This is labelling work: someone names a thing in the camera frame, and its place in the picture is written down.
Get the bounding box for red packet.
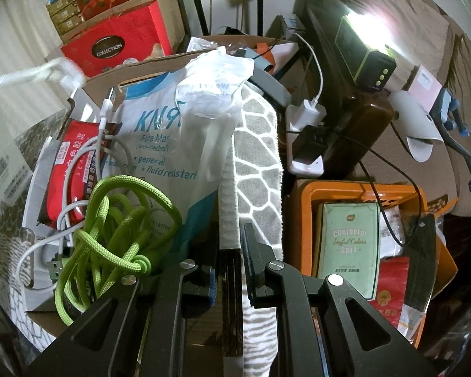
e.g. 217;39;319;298
39;121;120;228

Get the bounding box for pale green box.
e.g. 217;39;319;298
316;202;381;300

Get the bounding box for black cable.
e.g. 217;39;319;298
359;161;425;246

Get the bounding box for white and brown cardboard box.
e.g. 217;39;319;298
21;49;246;377

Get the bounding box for blue white face mask packet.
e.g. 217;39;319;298
104;68;220;240

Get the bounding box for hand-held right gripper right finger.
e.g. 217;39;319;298
241;223;428;377

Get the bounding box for white curtain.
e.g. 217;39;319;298
0;0;69;134

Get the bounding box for white charger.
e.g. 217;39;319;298
301;98;327;124

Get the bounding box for white slipper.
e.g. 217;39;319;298
388;90;444;162

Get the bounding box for brown sofa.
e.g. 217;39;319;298
298;0;471;228

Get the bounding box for white blue small box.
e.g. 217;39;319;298
280;13;306;34

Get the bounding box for grey flat object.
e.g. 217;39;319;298
247;53;292;105

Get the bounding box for blue grey plastic tool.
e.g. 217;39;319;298
437;88;471;193

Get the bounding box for pink small box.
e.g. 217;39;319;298
408;65;443;107

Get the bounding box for red envelope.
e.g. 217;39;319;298
367;257;411;328

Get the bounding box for white labelled box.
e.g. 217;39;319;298
0;123;34;205

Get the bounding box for white usb cable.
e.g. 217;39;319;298
18;86;120;283

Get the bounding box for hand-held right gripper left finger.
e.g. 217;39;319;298
31;259;220;377

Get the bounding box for black power adapter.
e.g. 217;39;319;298
291;125;327;161

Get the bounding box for white charger cable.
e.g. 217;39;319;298
294;31;325;105

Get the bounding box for red collection gift box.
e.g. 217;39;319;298
61;0;187;79

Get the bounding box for stack of yellow boxes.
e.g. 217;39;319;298
49;10;82;27

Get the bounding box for white power strip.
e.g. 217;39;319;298
286;104;326;177

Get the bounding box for black flat panel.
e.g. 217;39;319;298
402;214;438;311

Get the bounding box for white plastic bag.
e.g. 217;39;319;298
175;47;256;221

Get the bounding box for white grey patterned blanket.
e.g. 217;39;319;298
0;86;287;377

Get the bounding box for green braided cable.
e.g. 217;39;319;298
45;175;183;326

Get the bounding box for dark wooden side table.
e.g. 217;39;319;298
298;6;393;181

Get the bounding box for orange plastic basket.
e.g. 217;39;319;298
286;178;436;346

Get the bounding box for green black lantern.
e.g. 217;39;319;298
335;12;397;87

